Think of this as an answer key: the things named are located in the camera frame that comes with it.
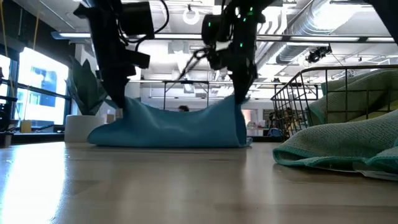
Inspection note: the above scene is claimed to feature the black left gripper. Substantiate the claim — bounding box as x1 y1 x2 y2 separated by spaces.
90 34 152 110

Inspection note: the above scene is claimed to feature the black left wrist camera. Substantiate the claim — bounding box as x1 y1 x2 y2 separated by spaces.
120 1 155 40

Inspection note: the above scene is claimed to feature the potted snake plant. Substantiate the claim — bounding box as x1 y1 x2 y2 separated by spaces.
64 57 109 143

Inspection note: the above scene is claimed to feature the black-legged background table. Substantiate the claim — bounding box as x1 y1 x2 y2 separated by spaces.
129 79 237 111

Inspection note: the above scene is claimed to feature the long ceiling light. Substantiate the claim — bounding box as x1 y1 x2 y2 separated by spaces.
51 30 205 40
257 34 398 44

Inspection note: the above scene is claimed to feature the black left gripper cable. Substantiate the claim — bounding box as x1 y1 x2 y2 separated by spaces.
124 0 170 52

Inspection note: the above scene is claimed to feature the white ring ceiling light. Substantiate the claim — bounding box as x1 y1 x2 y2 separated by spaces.
182 6 201 26

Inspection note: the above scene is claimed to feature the wire basket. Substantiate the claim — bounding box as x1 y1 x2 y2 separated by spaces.
270 64 398 141

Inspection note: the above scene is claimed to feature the bright window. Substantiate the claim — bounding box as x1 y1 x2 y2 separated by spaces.
0 46 74 127

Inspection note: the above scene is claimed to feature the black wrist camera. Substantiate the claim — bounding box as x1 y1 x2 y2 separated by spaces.
201 14 233 44
120 1 155 40

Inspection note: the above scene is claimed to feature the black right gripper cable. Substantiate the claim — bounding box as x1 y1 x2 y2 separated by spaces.
178 46 218 81

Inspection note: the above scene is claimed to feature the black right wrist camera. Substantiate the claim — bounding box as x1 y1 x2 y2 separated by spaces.
201 14 233 44

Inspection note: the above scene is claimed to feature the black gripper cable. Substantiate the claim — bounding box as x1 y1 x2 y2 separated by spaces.
124 0 170 52
178 46 218 81

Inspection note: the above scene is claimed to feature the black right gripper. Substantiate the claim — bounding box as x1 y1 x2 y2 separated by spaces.
207 18 259 106

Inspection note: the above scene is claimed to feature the yellow container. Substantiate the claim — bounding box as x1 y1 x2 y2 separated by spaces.
20 119 33 134

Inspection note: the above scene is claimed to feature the yellow cable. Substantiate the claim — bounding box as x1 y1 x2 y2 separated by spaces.
32 0 41 52

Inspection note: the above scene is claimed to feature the silver ceiling ventilation duct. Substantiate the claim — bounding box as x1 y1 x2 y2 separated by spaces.
275 0 346 65

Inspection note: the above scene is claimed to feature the pale green microfiber towel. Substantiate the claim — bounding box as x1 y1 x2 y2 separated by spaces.
272 108 398 182
307 68 398 126

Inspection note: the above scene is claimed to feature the teal textured microfiber towel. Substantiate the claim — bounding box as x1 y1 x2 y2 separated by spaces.
86 95 253 149

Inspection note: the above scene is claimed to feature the black ceiling-mounted camera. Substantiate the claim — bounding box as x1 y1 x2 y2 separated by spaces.
305 45 333 64

